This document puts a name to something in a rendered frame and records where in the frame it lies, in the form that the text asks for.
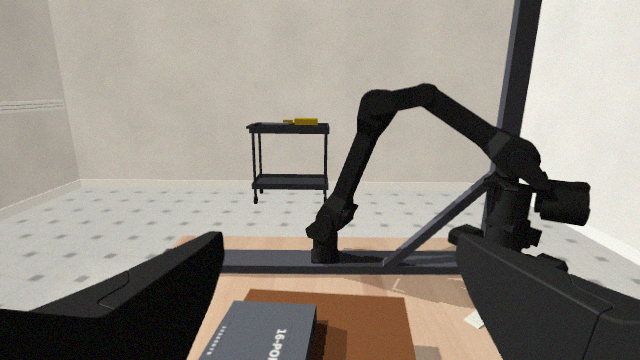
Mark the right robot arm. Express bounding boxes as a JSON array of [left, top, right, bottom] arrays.
[[305, 83, 591, 263]]

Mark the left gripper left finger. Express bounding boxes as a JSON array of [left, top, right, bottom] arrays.
[[0, 231, 225, 360]]

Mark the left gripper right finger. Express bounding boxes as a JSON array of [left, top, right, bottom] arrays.
[[455, 234, 640, 360]]

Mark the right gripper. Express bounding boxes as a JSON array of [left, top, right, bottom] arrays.
[[448, 211, 569, 272]]

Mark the grey network switch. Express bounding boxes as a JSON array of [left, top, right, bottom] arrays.
[[198, 300, 317, 360]]

